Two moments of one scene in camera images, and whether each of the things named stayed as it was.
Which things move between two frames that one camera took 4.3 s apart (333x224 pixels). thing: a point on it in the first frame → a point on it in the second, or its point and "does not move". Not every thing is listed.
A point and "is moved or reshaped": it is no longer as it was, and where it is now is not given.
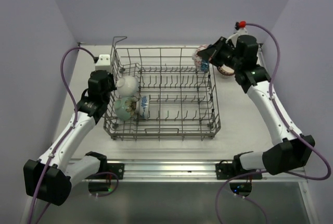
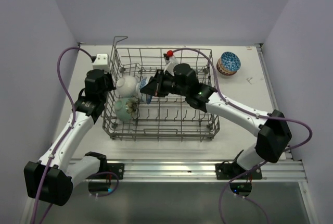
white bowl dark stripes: [226, 70] does not move
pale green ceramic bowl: [121, 112] does not move
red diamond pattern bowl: [196, 58] is moved or reshaped
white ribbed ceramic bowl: [127, 86] does not move
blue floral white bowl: [143, 107] → [145, 98]
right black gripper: [212, 52] → [155, 86]
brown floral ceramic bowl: [130, 104] does not move
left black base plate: [117, 169] does not move
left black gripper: [110, 76] does not move
